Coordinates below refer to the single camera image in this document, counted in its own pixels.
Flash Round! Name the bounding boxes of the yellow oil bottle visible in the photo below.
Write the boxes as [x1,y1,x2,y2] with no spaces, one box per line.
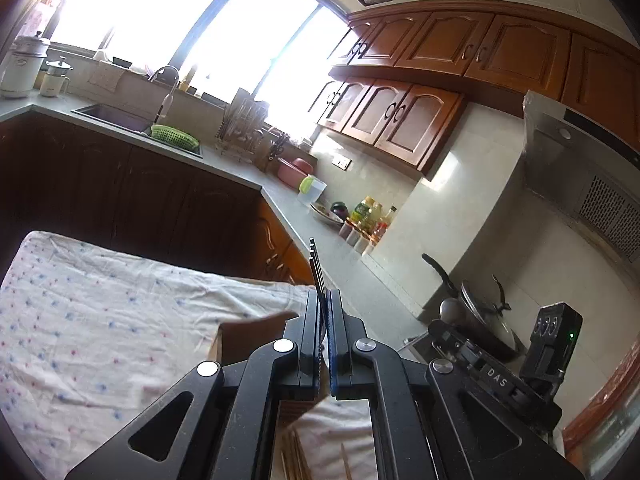
[349,196,375,224]

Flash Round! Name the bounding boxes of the wooden utensil holder box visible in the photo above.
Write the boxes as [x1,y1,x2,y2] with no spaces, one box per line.
[207,310,329,479]

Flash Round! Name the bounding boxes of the chrome kitchen faucet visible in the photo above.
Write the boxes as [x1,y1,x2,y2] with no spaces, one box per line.
[148,65,180,124]

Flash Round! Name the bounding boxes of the wooden upper cabinets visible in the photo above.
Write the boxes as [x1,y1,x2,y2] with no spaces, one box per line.
[319,0,639,174]

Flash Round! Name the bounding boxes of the green sink basket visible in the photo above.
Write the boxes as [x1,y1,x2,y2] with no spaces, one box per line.
[150,124,200,152]

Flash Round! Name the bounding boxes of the steel range hood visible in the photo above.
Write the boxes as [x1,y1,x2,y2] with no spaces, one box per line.
[523,91,639,268]

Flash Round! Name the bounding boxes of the dish drying rack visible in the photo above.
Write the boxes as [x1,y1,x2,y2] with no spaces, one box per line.
[215,88,269,162]

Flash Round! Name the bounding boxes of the black wok with lid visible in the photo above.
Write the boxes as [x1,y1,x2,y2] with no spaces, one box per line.
[421,254,523,363]

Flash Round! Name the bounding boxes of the plate with food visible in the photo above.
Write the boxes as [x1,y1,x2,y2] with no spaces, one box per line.
[309,203,344,226]

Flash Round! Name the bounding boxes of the white rice cooker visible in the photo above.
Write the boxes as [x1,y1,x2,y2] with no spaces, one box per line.
[1,32,50,99]

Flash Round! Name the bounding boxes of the clear jug green lid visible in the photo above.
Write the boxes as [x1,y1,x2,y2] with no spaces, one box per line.
[297,174,326,204]

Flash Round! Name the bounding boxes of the floral white tablecloth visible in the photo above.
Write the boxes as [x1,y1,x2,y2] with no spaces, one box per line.
[0,231,377,480]

